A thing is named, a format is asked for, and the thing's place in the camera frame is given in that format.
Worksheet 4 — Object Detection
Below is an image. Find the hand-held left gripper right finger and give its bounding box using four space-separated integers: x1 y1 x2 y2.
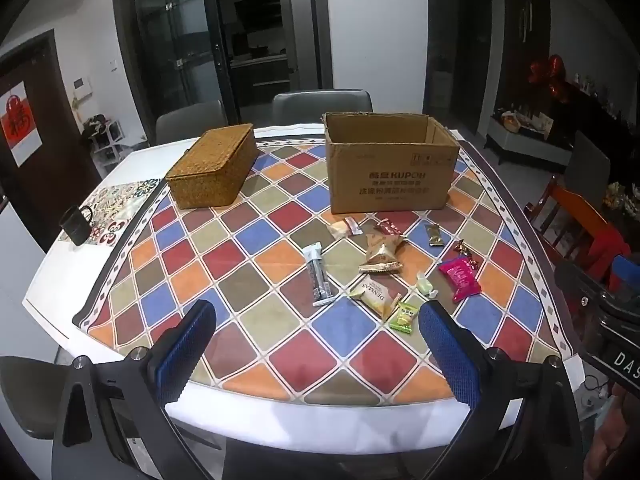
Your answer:
417 300 586 480

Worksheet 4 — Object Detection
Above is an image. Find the brown cardboard box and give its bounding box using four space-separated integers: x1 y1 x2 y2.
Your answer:
322 112 461 215

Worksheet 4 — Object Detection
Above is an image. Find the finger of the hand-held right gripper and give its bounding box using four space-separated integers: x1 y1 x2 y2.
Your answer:
554 259 621 326
611 254 640 291

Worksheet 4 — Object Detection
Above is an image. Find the woven lidded basket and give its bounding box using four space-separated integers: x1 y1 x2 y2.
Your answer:
165 123 258 210

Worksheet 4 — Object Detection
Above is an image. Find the pale cracker packet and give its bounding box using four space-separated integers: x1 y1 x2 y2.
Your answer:
327 216 363 240

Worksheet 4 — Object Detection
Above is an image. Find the red foil balloon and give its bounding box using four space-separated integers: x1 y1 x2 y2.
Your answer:
529 55 571 103

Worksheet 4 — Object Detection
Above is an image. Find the tall dark cabinet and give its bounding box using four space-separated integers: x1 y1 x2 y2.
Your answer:
502 0 551 111

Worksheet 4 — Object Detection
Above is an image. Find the patterned placemat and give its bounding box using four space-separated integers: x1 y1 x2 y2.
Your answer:
75 178 168 246

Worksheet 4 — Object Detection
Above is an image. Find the black mug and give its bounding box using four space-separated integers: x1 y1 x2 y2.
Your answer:
59 205 95 247

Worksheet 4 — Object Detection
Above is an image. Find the dark wooden door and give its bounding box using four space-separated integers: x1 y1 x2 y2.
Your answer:
0 30 101 253

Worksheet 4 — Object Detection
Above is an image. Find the green candy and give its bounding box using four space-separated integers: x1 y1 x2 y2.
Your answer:
416 271 440 297

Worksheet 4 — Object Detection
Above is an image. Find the grey long snack bar packet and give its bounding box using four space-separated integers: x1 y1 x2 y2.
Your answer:
304 242 333 307

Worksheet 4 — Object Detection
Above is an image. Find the red cloth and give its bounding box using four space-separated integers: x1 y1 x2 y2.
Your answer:
585 225 632 281

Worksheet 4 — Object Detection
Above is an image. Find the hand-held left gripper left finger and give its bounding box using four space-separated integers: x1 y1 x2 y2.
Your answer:
51 299 218 480

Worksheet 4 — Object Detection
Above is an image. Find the orange wooden chair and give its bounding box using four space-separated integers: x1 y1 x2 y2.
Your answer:
524 175 631 271

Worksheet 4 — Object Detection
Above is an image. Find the green snack packet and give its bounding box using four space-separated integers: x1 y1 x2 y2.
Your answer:
389 300 420 335

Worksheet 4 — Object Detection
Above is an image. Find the white low cabinet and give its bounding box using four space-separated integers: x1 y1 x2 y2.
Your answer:
484 115 573 167

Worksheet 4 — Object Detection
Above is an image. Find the red paper wall poster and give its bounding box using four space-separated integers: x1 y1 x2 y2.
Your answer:
0 80 41 168

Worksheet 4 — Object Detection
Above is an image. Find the black range hood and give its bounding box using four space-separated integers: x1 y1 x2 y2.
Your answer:
234 0 281 31

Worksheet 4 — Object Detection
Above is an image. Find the person's right hand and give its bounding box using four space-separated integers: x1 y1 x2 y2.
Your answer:
594 394 640 480

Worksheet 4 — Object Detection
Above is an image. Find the brown candy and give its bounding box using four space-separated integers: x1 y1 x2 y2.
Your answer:
452 239 478 266

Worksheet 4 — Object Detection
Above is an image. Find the gold snack packet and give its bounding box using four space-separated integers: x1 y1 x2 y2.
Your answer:
358 234 407 274

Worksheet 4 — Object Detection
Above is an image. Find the dark interior door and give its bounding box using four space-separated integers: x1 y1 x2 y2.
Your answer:
457 0 493 136

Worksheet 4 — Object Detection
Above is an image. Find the dark sideboard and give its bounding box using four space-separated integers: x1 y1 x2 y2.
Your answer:
570 87 640 153

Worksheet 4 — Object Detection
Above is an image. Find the colourful checked tablecloth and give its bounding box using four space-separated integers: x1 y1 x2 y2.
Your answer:
72 125 583 406

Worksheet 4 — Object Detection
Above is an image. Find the white shoe rack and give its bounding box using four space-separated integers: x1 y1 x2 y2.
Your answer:
82 115 133 173

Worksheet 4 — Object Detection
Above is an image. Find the pink snack packet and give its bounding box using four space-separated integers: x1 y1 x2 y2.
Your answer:
438 254 482 303

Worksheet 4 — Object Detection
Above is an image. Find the sliding glass door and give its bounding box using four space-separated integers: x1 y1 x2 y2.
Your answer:
112 0 238 146

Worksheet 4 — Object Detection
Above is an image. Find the white and yellow snack packet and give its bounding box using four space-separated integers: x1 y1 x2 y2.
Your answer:
349 275 401 322

